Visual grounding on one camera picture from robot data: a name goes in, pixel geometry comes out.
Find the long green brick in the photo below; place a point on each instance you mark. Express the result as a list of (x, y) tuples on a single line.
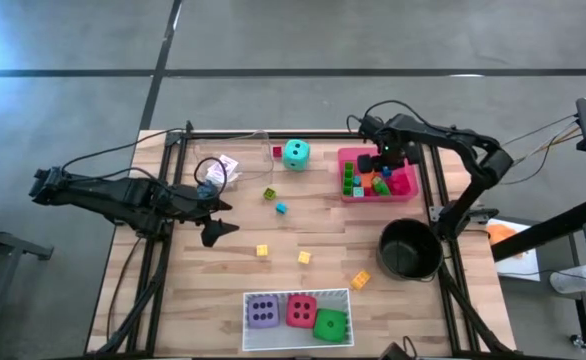
[(348, 177)]

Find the green foam die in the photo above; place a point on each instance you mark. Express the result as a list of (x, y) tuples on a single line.
[(340, 320)]

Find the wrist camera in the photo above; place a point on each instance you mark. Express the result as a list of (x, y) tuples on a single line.
[(370, 126), (207, 190)]

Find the pink plastic bin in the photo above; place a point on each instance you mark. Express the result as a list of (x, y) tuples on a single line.
[(413, 195)]

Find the clear plastic tray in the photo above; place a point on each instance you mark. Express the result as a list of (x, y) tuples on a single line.
[(253, 150)]

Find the caster wheel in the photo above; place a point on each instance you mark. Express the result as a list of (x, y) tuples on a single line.
[(579, 341)]

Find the small olive green brick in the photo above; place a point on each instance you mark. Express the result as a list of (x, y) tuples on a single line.
[(269, 194)]

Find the orange object on paper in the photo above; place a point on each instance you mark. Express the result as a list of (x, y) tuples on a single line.
[(502, 233)]

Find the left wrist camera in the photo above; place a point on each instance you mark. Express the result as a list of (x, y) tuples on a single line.
[(207, 190)]

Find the black stand beam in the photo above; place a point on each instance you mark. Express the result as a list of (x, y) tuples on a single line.
[(548, 229)]

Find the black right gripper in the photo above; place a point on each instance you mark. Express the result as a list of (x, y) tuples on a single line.
[(398, 154)]

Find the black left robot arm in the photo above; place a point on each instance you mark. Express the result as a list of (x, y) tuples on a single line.
[(123, 197)]

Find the small dark red brick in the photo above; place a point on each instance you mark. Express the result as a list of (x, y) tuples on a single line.
[(277, 151)]

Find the white crumpled bag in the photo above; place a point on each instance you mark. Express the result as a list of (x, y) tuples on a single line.
[(570, 282)]

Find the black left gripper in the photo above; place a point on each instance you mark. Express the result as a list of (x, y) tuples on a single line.
[(195, 205)]

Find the red large stud block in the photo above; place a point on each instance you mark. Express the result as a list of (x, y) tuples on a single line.
[(400, 181), (404, 191)]

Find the grey mounting plate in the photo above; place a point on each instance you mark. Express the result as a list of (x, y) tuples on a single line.
[(435, 213)]

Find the red two-stud brick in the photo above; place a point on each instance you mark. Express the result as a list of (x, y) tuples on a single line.
[(367, 191)]

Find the white mesh basket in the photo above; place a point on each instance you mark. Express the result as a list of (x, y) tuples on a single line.
[(273, 340)]

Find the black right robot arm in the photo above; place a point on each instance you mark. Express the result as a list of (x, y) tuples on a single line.
[(488, 165)]

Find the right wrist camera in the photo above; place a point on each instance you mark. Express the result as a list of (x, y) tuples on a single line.
[(370, 126)]

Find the green large stud block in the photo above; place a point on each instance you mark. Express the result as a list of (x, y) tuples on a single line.
[(381, 186)]

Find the yellow two-stud brick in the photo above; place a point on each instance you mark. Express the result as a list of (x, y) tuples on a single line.
[(360, 280)]

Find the small pale yellow brick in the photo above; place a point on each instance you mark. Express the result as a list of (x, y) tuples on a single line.
[(262, 250)]

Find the tall blue block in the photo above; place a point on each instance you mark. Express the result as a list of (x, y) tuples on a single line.
[(386, 172)]

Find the teal foam die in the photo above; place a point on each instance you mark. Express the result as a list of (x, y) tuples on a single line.
[(295, 161)]

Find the black cooking pot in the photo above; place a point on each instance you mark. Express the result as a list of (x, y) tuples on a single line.
[(408, 250)]

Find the black metal cart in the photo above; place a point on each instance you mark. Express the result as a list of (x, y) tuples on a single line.
[(18, 245)]

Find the white paper sheet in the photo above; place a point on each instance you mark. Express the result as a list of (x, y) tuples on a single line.
[(523, 265)]

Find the small black device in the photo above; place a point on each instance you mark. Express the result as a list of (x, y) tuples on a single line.
[(392, 352)]

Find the orange large block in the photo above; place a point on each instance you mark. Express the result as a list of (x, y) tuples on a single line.
[(367, 180)]

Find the small blue brick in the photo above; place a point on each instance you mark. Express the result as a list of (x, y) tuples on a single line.
[(281, 208)]

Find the small mint brick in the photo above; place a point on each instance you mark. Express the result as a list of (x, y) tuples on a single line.
[(358, 192)]

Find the small teal brick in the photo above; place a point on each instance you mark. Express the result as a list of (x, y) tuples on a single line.
[(357, 181)]

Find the red foam die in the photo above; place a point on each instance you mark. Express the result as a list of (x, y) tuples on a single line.
[(301, 310)]

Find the purple foam die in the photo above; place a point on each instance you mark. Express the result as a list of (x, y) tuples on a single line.
[(263, 311)]

